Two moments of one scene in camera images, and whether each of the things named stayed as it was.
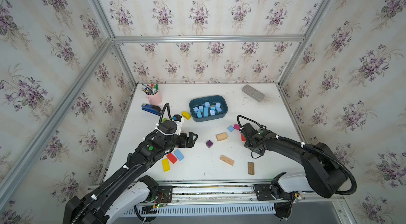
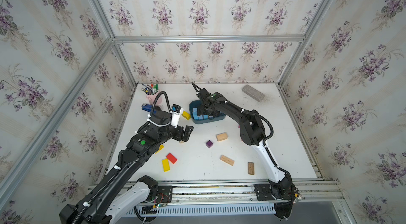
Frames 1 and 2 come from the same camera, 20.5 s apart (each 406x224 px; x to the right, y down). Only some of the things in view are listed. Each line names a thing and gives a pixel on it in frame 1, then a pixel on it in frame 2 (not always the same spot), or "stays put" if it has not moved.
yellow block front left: (166, 165) stays put
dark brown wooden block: (250, 168) stays put
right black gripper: (246, 144) → (200, 111)
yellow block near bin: (186, 115) stays put
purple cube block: (209, 143) stays put
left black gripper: (184, 144) → (179, 136)
